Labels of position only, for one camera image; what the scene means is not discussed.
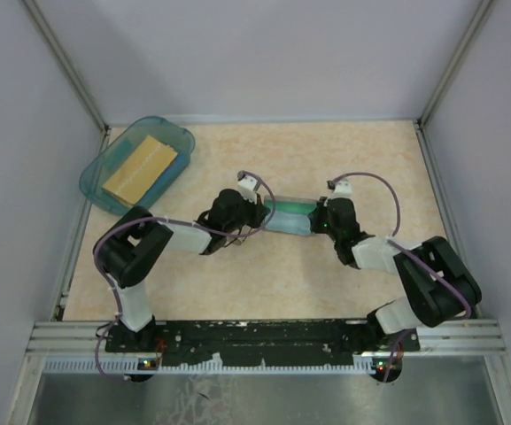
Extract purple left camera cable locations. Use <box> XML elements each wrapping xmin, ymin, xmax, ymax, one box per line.
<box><xmin>92</xmin><ymin>170</ymin><xmax>277</xmax><ymax>320</ymax></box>

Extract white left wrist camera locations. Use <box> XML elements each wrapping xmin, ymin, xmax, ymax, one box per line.
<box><xmin>237</xmin><ymin>171</ymin><xmax>261</xmax><ymax>205</ymax></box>

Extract aluminium frame post left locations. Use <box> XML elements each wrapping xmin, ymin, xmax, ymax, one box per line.
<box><xmin>19</xmin><ymin>0</ymin><xmax>109</xmax><ymax>133</ymax></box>

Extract shiny metal front panel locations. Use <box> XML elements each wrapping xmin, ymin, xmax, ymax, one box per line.
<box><xmin>29</xmin><ymin>358</ymin><xmax>502</xmax><ymax>424</ymax></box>

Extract teal plastic bin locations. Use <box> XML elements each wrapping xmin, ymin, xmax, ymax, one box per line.
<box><xmin>79</xmin><ymin>116</ymin><xmax>196</xmax><ymax>216</ymax></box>

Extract black aviator sunglasses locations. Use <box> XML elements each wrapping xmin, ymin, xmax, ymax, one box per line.
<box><xmin>226</xmin><ymin>237</ymin><xmax>246</xmax><ymax>247</ymax></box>

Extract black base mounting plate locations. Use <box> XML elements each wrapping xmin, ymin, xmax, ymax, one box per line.
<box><xmin>105</xmin><ymin>319</ymin><xmax>420</xmax><ymax>367</ymax></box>

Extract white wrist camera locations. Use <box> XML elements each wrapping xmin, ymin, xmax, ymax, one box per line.
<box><xmin>327</xmin><ymin>177</ymin><xmax>353</xmax><ymax>199</ymax></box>
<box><xmin>237</xmin><ymin>171</ymin><xmax>261</xmax><ymax>205</ymax></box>

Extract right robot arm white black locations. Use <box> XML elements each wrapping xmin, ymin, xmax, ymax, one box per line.
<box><xmin>309</xmin><ymin>197</ymin><xmax>482</xmax><ymax>351</ymax></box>

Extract grey glasses case green lining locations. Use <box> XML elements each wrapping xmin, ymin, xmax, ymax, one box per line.
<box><xmin>275</xmin><ymin>196</ymin><xmax>316</xmax><ymax>217</ymax></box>

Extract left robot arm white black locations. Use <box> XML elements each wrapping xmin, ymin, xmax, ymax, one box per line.
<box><xmin>93</xmin><ymin>189</ymin><xmax>272</xmax><ymax>352</ymax></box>

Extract aluminium frame post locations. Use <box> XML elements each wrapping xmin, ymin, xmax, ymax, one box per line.
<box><xmin>19</xmin><ymin>0</ymin><xmax>109</xmax><ymax>133</ymax></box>
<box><xmin>416</xmin><ymin>0</ymin><xmax>496</xmax><ymax>130</ymax></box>

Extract aluminium front rail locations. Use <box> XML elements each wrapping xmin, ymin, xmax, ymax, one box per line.
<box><xmin>27</xmin><ymin>319</ymin><xmax>507</xmax><ymax>356</ymax></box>

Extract white slotted cable duct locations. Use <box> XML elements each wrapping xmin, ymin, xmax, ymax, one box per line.
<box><xmin>44</xmin><ymin>357</ymin><xmax>387</xmax><ymax>375</ymax></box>

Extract light blue cleaning cloth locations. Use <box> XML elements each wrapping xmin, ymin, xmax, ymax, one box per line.
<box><xmin>265</xmin><ymin>211</ymin><xmax>312</xmax><ymax>236</ymax></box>

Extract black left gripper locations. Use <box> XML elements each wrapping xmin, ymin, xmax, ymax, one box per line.
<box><xmin>224</xmin><ymin>191</ymin><xmax>270</xmax><ymax>235</ymax></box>

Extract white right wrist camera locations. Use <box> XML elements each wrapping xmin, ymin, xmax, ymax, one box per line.
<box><xmin>327</xmin><ymin>177</ymin><xmax>353</xmax><ymax>199</ymax></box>

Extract aluminium frame post right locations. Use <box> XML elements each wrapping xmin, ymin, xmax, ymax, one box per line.
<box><xmin>416</xmin><ymin>0</ymin><xmax>496</xmax><ymax>130</ymax></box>

